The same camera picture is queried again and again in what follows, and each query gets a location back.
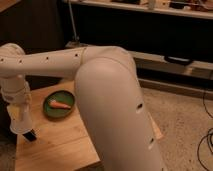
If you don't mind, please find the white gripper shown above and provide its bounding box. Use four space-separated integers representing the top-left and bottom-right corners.
1 82 31 106

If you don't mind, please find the white ceramic cup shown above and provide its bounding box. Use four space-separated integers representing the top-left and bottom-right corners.
7 104 33 134

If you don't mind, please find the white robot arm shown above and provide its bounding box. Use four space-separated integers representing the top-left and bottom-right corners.
0 43 168 171

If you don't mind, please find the orange toy carrot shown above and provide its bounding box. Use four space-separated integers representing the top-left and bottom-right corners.
49 101 71 109

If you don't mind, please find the green plate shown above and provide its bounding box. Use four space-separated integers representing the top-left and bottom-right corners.
43 90 75 119

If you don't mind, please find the wooden table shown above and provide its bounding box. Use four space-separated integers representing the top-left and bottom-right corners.
14 81 164 171

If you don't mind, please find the metal pole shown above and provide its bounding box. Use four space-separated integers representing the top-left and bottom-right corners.
68 0 80 45

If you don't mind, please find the black handle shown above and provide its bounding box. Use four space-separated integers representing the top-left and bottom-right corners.
164 56 193 66

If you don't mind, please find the white shelf rail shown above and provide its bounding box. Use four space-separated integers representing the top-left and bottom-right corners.
66 42 213 80

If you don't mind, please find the black cable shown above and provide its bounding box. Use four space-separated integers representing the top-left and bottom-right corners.
197 89 213 171

